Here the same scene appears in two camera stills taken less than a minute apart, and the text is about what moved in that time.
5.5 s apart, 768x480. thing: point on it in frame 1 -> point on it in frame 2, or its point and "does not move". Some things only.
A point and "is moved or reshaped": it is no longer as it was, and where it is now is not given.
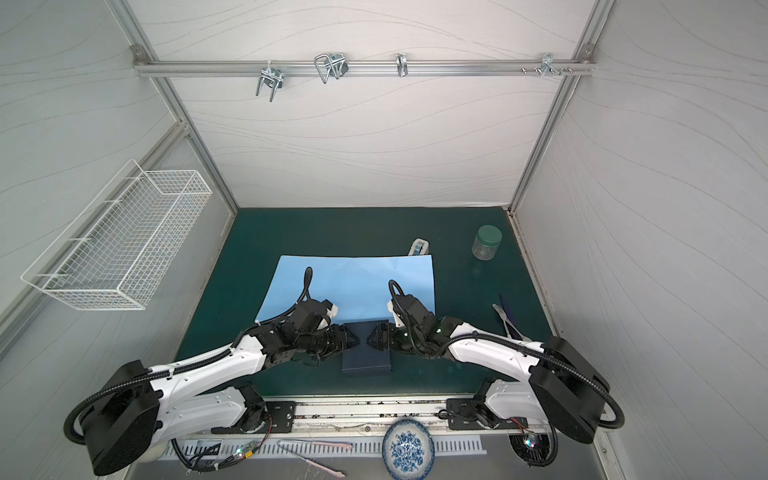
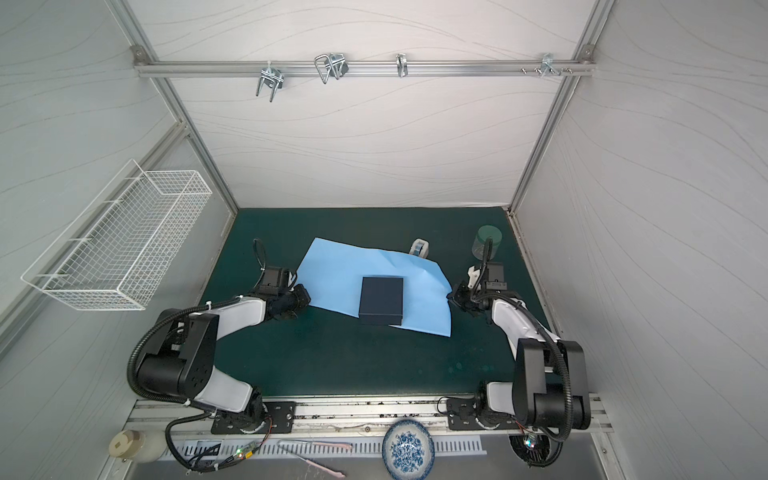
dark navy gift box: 363,357 -> 381,300
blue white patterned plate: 408,450 does not move
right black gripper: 389,336 -> 459,299
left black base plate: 281,418 does not move
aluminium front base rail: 376,416 does not move
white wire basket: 119,249 does not move
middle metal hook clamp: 331,64 does not move
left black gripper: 339,341 -> 304,300
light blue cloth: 358,286 is moved or reshaped
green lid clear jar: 486,242 does not move
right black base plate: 472,414 does not move
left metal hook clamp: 273,75 does not move
